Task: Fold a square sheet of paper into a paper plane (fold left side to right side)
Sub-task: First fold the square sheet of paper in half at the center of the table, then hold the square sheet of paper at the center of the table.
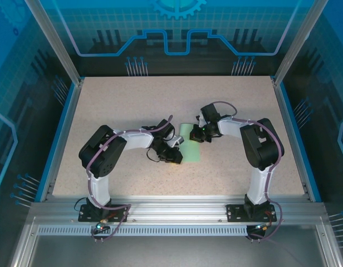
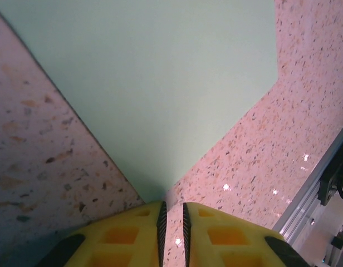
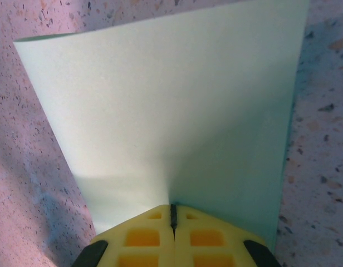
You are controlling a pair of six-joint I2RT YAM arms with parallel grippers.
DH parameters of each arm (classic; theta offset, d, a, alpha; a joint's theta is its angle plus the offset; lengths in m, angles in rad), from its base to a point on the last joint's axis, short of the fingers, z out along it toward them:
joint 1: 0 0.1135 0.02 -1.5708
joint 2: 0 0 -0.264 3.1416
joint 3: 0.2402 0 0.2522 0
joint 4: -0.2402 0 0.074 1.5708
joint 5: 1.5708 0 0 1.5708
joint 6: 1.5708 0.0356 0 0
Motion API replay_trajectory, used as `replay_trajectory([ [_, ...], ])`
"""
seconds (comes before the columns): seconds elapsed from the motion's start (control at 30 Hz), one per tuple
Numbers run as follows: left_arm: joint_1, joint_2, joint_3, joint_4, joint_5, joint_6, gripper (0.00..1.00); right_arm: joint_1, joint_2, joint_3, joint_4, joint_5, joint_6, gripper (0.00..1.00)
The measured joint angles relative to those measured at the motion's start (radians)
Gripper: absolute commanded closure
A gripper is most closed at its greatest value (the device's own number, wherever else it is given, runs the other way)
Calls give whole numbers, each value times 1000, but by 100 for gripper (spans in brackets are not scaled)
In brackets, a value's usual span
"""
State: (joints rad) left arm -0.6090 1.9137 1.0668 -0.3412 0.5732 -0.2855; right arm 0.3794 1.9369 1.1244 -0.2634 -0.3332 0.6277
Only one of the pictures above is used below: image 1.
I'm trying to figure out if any cable connector with LED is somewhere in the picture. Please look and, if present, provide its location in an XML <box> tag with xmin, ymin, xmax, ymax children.
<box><xmin>93</xmin><ymin>218</ymin><xmax>110</xmax><ymax>231</ymax></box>
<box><xmin>253</xmin><ymin>222</ymin><xmax>272</xmax><ymax>233</ymax></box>

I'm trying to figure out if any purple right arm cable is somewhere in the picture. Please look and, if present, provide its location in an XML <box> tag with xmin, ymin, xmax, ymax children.
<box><xmin>210</xmin><ymin>100</ymin><xmax>285</xmax><ymax>243</ymax></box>

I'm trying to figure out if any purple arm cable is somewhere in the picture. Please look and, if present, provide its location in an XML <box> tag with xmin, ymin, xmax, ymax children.
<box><xmin>86</xmin><ymin>114</ymin><xmax>133</xmax><ymax>243</ymax></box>
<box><xmin>210</xmin><ymin>100</ymin><xmax>285</xmax><ymax>243</ymax></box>

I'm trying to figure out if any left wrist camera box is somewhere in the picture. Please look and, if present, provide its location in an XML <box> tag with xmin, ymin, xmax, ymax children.
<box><xmin>167</xmin><ymin>135</ymin><xmax>186</xmax><ymax>148</ymax></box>

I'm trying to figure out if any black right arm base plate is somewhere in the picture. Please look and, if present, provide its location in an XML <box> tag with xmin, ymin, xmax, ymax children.
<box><xmin>226</xmin><ymin>204</ymin><xmax>278</xmax><ymax>223</ymax></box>

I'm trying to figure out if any slotted grey cable duct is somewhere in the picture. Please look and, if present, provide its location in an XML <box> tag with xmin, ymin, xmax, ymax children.
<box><xmin>37</xmin><ymin>225</ymin><xmax>249</xmax><ymax>237</ymax></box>

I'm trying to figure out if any green paper sheet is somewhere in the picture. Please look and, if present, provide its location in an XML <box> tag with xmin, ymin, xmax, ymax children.
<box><xmin>178</xmin><ymin>123</ymin><xmax>202</xmax><ymax>164</ymax></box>

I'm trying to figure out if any aluminium frame post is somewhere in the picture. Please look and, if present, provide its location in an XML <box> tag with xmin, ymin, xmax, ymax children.
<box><xmin>273</xmin><ymin>0</ymin><xmax>330</xmax><ymax>84</ymax></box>
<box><xmin>23</xmin><ymin>0</ymin><xmax>85</xmax><ymax>84</ymax></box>

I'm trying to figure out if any aluminium side rail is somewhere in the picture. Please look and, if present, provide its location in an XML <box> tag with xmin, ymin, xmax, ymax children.
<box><xmin>273</xmin><ymin>79</ymin><xmax>322</xmax><ymax>202</ymax></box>
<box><xmin>39</xmin><ymin>79</ymin><xmax>85</xmax><ymax>202</ymax></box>

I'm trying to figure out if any long aluminium mounting rail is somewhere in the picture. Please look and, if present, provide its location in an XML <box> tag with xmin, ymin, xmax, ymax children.
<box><xmin>29</xmin><ymin>194</ymin><xmax>327</xmax><ymax>223</ymax></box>

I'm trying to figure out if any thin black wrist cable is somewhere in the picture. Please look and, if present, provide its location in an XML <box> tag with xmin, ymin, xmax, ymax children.
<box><xmin>147</xmin><ymin>147</ymin><xmax>161</xmax><ymax>164</ymax></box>

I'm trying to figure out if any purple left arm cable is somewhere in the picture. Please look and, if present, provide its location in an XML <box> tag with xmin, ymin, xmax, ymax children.
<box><xmin>86</xmin><ymin>114</ymin><xmax>133</xmax><ymax>243</ymax></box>

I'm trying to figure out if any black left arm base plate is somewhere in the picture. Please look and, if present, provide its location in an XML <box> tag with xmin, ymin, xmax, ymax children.
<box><xmin>78</xmin><ymin>204</ymin><xmax>130</xmax><ymax>223</ymax></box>

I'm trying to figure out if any grey metal shelf panel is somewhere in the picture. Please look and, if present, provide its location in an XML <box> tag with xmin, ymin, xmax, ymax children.
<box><xmin>29</xmin><ymin>235</ymin><xmax>328</xmax><ymax>267</ymax></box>

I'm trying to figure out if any blue printed enclosure panel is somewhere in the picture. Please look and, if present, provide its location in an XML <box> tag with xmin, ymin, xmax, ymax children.
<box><xmin>53</xmin><ymin>0</ymin><xmax>303</xmax><ymax>77</ymax></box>

